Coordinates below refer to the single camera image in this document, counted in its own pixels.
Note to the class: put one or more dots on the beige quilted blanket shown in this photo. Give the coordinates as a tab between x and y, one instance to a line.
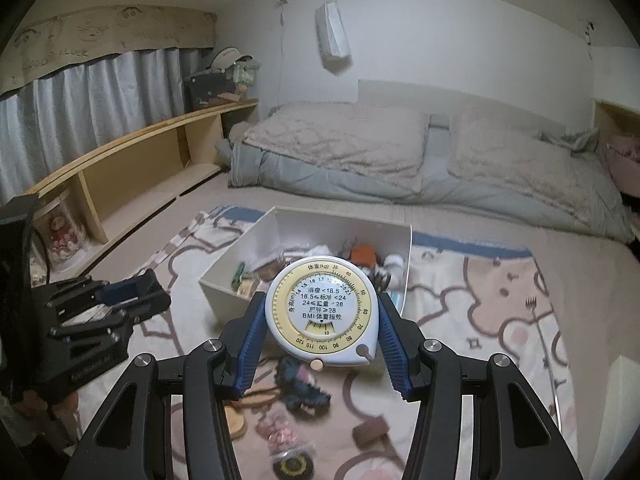
340	145
520	170

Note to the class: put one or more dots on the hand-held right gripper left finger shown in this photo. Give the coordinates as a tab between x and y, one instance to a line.
250	345

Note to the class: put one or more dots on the green pouch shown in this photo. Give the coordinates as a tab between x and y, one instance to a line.
246	74

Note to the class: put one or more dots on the green clothespin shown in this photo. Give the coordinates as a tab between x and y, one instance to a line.
239	274

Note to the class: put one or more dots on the white paper bag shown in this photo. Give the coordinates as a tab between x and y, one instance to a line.
332	30

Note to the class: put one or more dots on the white cap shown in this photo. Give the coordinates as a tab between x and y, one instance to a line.
225	57

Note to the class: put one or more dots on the black bag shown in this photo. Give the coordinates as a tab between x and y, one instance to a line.
207	90

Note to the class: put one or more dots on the grey duvet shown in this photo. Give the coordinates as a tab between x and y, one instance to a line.
320	175

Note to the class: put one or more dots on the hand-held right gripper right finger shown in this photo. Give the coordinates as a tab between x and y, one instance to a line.
395	350

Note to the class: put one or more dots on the orange toy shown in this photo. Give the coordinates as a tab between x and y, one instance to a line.
363	255

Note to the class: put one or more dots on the light wooden shelf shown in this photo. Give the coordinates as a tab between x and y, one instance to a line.
135	165

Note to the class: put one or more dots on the glass jar with doll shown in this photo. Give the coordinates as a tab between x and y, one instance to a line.
60	240

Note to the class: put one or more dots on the black round tin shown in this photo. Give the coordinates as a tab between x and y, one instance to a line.
294	467

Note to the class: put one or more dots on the pink bead packet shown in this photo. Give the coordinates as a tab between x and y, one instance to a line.
277	432

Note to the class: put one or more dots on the yellow paper tag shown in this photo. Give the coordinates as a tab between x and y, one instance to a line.
246	288

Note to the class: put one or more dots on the white storage box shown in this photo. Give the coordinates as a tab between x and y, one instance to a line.
300	230

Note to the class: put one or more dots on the pink bag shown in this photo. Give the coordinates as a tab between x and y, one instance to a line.
625	160

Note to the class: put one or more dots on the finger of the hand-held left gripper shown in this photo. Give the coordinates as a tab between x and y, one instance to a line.
122	292
157	300

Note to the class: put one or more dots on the brown tape roll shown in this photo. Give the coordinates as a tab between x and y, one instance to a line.
370	430

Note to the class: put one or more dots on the grey curtain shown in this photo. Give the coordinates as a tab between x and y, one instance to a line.
100	100

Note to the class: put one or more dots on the light wooden cabinet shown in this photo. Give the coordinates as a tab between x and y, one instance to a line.
612	115

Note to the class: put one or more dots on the white board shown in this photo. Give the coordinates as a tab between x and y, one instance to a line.
625	410

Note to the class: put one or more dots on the printed blanket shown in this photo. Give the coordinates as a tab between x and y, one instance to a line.
475	310

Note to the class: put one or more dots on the small white bottle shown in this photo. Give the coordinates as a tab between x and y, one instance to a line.
393	262

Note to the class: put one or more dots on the round white measuring tape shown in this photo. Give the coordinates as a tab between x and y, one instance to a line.
320	310

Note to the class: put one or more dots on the beige printed curtain valance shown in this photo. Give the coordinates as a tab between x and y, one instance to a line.
100	30

